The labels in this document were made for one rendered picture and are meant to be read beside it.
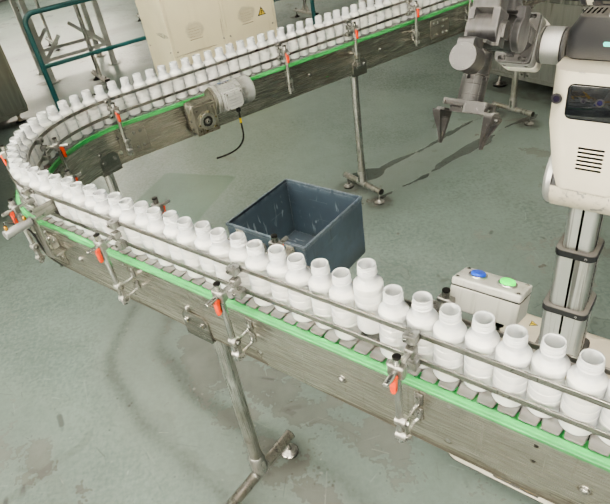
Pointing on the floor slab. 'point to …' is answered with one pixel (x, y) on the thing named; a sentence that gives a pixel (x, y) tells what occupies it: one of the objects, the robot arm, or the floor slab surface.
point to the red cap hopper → (59, 37)
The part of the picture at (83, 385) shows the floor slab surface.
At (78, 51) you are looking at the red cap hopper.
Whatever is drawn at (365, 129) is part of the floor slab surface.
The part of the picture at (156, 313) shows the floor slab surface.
